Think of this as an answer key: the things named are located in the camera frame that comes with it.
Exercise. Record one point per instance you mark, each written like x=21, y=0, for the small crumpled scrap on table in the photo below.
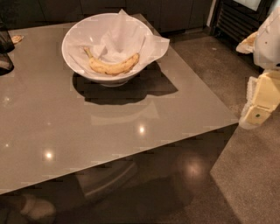
x=16, y=39

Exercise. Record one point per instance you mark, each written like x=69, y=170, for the dark cabinet fronts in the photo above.
x=164, y=15

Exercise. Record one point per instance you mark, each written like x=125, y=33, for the white ceramic bowl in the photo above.
x=78, y=35

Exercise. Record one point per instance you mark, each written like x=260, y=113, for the pale slippers under table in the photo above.
x=37, y=210

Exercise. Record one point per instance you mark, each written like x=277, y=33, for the dark slatted appliance in background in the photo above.
x=238, y=20

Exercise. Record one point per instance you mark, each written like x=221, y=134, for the yellow banana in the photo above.
x=111, y=69

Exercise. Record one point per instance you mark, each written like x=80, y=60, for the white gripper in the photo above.
x=269, y=46

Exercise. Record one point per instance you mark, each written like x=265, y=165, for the white paper napkin in bowl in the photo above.
x=122, y=40

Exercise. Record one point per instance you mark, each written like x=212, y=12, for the dark object at table edge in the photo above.
x=6, y=46

